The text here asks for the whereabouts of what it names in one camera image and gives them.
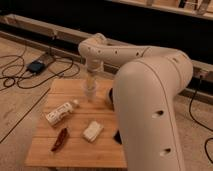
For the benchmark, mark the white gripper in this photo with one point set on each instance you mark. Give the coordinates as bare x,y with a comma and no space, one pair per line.
91,78

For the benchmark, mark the red chili pepper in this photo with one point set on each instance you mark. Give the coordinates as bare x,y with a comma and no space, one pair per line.
60,140

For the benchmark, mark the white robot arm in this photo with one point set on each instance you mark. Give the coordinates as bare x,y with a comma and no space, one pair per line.
148,79

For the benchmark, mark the white sponge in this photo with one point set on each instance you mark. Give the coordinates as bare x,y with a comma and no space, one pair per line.
92,131

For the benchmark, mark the clear plastic cup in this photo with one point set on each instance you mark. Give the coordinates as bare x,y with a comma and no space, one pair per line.
90,91

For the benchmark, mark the black bowl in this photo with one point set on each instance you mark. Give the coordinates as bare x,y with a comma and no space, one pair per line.
109,98

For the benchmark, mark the wooden table board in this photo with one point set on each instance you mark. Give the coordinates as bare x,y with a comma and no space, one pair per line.
76,152

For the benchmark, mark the black smartphone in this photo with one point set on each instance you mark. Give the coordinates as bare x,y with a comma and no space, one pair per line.
117,137

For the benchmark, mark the wooden wall rail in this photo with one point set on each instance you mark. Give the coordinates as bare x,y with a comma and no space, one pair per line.
75,37

